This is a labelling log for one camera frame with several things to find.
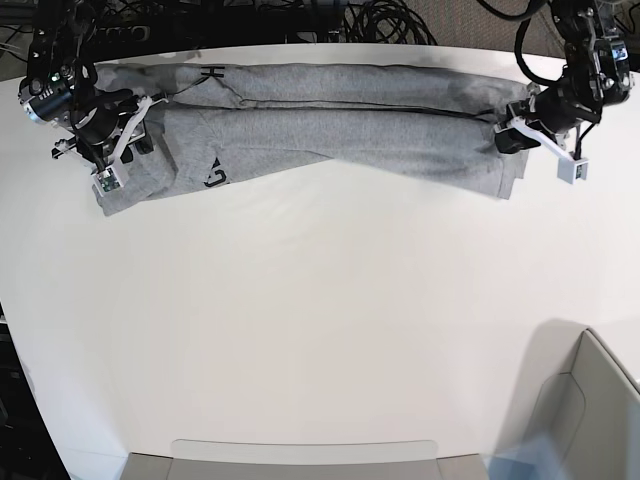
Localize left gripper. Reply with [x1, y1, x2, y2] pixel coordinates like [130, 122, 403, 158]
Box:
[494, 86, 600, 155]

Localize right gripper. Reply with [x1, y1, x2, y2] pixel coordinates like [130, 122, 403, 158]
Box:
[52, 89, 154, 165]

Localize grey T-shirt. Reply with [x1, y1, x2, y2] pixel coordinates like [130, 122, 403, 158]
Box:
[96, 64, 528, 216]

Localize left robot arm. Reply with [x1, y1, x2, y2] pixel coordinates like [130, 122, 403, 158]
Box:
[483, 1, 633, 154]

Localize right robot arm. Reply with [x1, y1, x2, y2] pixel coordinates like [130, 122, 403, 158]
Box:
[18, 1, 153, 171]

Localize grey bin right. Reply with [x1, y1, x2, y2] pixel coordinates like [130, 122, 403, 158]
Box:
[530, 330, 639, 479]

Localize grey chair back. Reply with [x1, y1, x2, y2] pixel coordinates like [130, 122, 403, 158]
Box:
[121, 439, 489, 479]

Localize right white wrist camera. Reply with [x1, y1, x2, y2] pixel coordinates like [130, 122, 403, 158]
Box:
[92, 165, 125, 196]

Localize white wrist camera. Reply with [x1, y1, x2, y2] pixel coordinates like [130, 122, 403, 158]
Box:
[92, 165, 125, 196]
[557, 158, 589, 184]

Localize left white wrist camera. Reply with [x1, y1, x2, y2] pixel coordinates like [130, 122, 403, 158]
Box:
[557, 158, 589, 184]

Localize black cable bundle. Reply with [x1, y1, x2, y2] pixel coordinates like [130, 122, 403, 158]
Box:
[327, 0, 441, 46]

